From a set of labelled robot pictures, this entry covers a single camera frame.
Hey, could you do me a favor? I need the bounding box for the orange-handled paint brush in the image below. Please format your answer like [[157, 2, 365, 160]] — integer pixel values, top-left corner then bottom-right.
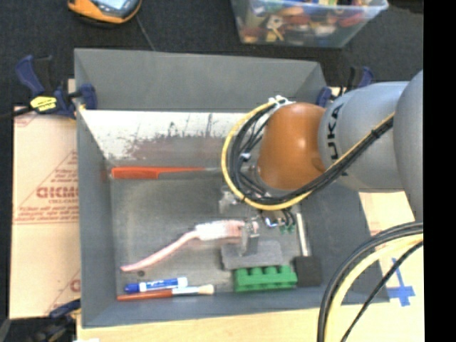
[[116, 284, 216, 302]]

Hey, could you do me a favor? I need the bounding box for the orange comb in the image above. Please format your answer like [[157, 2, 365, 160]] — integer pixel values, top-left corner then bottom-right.
[[110, 166, 222, 180]]

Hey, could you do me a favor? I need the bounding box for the grey foam block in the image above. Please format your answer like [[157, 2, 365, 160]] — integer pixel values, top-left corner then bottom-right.
[[220, 239, 285, 271]]

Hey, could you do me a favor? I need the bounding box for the grey metal bin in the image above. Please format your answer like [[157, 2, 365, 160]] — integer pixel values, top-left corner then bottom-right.
[[73, 48, 390, 329]]

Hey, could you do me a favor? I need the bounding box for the blue and white marker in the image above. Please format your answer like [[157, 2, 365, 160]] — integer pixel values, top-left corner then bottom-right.
[[123, 276, 189, 294]]

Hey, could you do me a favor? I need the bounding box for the thin white stick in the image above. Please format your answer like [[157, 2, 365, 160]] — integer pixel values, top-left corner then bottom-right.
[[296, 212, 310, 257]]

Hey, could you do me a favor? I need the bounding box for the black foam cube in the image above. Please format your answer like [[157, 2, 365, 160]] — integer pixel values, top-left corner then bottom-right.
[[293, 256, 323, 288]]

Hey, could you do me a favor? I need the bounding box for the green toy brick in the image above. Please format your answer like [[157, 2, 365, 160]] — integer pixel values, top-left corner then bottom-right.
[[232, 264, 299, 294]]

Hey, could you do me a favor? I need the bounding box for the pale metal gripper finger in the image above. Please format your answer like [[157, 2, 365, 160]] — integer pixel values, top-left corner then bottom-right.
[[241, 222, 251, 257], [249, 220, 260, 255]]

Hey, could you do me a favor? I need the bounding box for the pink brush with white bristles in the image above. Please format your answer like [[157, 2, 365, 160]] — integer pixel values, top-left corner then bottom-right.
[[120, 219, 247, 274]]

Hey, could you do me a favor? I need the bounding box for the brown cardboard board red print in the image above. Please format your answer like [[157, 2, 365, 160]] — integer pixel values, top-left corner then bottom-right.
[[8, 105, 82, 321]]

